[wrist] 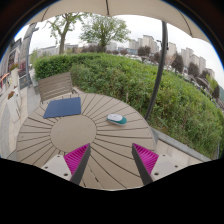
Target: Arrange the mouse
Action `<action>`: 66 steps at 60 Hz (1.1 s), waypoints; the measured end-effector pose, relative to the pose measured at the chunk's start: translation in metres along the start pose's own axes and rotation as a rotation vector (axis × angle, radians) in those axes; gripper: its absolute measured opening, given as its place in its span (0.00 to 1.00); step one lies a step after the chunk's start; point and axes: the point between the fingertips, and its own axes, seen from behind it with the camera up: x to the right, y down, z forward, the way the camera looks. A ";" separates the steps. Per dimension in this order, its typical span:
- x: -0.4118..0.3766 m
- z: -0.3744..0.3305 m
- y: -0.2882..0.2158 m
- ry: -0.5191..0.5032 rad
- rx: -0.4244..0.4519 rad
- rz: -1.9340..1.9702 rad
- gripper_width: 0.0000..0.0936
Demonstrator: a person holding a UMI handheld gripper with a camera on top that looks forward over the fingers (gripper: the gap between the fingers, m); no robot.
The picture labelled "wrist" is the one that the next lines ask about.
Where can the dark blue mouse pad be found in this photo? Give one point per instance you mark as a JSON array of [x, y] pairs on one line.
[[63, 107]]

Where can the tall grey sign pillar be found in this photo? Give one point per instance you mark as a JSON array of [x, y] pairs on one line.
[[25, 66]]

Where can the round leafy tree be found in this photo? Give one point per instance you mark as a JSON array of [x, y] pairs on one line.
[[103, 30]]

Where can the far dark trees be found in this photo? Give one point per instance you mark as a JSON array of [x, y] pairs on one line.
[[177, 63]]

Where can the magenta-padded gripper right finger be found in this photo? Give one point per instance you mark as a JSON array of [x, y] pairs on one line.
[[163, 165]]

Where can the far apartment buildings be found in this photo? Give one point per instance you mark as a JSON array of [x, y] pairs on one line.
[[146, 40]]

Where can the slatted grey outdoor chair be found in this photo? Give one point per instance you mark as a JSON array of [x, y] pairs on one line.
[[55, 86]]

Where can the grey storefront building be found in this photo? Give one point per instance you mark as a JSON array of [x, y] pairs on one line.
[[11, 60]]

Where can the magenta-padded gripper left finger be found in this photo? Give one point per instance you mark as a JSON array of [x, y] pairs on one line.
[[58, 166]]

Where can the tall sparse-leaved tree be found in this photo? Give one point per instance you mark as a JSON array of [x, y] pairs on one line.
[[62, 36]]

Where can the low white flower planter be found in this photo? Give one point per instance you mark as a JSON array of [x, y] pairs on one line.
[[13, 108]]

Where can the white and teal computer mouse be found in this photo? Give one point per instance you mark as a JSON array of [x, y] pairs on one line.
[[116, 119]]

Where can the dark curved parasol pole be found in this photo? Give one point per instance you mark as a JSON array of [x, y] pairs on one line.
[[160, 66]]

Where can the green hedge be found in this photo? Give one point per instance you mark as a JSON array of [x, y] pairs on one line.
[[133, 83]]

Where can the tall white flower planter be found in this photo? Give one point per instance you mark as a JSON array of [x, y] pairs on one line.
[[14, 76]]

